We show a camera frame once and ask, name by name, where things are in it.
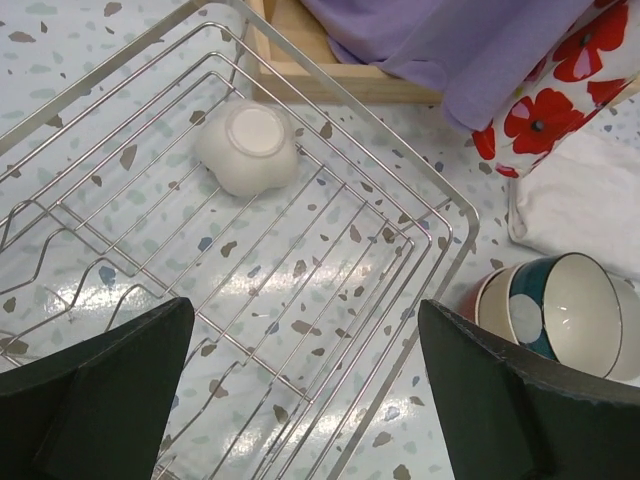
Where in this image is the red bowl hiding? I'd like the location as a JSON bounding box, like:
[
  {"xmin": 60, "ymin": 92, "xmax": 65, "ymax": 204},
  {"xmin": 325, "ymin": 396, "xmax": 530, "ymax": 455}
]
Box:
[{"xmin": 457, "ymin": 277, "xmax": 488, "ymax": 325}]

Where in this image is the beige bowl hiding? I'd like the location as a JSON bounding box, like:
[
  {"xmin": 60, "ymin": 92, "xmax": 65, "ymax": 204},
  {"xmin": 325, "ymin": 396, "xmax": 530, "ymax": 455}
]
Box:
[{"xmin": 477, "ymin": 265, "xmax": 520, "ymax": 344}]

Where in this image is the wooden clothes rack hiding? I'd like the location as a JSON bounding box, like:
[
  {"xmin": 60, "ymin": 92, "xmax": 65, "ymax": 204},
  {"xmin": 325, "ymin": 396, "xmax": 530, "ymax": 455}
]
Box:
[{"xmin": 252, "ymin": 1, "xmax": 442, "ymax": 103}]

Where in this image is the purple shirt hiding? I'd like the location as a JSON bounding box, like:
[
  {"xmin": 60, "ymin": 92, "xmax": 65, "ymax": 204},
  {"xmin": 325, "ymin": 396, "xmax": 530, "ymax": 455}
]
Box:
[{"xmin": 304, "ymin": 0, "xmax": 591, "ymax": 130}]

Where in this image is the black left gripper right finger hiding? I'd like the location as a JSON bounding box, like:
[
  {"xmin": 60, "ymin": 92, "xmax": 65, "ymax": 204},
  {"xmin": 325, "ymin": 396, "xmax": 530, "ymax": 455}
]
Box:
[{"xmin": 417, "ymin": 300, "xmax": 639, "ymax": 479}]

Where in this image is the wire dish rack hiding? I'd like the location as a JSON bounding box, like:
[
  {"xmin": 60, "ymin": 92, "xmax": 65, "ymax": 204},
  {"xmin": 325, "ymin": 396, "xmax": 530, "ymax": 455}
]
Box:
[{"xmin": 1, "ymin": 1, "xmax": 475, "ymax": 479}]

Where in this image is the folded white cloth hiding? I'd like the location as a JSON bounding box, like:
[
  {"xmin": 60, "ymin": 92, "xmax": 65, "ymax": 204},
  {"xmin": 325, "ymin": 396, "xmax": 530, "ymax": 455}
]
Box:
[{"xmin": 508, "ymin": 130, "xmax": 639, "ymax": 281}]

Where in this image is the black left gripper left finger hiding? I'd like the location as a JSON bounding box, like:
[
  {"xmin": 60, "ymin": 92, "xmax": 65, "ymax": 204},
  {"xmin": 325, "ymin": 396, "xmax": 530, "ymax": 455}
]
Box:
[{"xmin": 1, "ymin": 297, "xmax": 195, "ymax": 479}]

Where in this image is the teal and white bowl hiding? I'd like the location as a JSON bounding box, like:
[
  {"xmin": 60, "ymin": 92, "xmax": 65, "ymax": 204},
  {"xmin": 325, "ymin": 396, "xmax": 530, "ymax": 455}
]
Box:
[{"xmin": 508, "ymin": 252, "xmax": 623, "ymax": 377}]

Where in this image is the white ribbed bowl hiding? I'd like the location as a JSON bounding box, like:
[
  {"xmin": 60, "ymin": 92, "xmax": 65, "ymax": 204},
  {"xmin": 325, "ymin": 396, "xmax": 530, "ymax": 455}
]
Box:
[{"xmin": 608, "ymin": 278, "xmax": 639, "ymax": 382}]

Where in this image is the red white floral garment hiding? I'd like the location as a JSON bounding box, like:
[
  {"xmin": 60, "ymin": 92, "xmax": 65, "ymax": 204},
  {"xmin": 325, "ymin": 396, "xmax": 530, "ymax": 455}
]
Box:
[{"xmin": 472, "ymin": 1, "xmax": 639, "ymax": 178}]

